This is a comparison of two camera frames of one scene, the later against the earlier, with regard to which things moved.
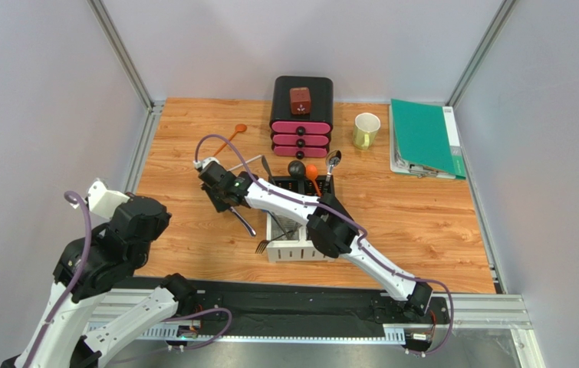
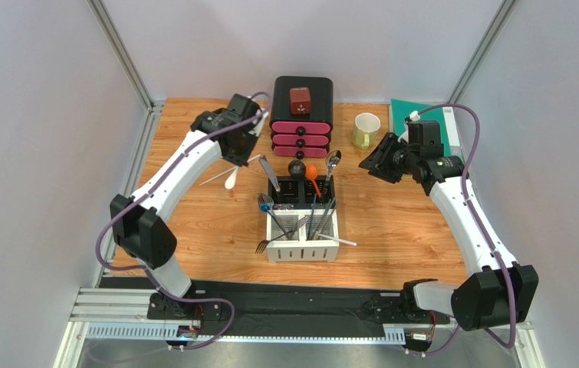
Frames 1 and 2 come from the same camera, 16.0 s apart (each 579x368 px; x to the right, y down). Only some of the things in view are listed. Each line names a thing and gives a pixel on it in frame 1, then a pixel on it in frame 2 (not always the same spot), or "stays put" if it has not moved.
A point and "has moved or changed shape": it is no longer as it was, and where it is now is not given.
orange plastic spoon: x=311 y=172 stays put
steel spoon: x=333 y=159 stays put
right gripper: x=216 y=193 -> x=381 y=159
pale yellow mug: x=366 y=129 stays put
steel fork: x=264 y=244 has moved or changed shape
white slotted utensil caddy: x=290 y=241 stays put
